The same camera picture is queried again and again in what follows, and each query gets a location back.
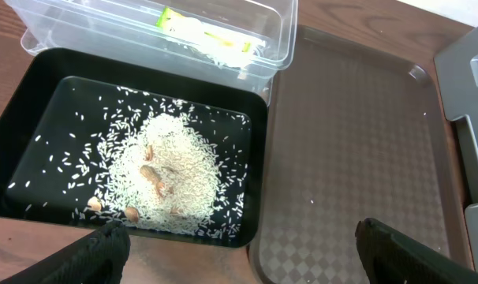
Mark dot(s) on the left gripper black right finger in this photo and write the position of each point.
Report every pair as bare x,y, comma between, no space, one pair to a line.
388,256

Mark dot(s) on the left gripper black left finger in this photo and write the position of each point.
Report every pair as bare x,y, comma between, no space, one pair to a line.
97,258

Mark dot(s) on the green orange snack wrapper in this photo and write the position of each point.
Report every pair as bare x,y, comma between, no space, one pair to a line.
223,46

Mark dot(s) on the grey dishwasher rack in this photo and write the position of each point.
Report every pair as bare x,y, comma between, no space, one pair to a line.
457,72

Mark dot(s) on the spilled rice pile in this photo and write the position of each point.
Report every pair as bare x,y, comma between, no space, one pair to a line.
165,177

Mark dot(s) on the brown serving tray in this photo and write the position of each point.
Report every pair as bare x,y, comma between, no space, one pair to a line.
355,133

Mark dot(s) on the black rectangular tray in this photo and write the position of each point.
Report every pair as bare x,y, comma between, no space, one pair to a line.
56,107

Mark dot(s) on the clear plastic bin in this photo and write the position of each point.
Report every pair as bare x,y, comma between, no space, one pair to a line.
126,31

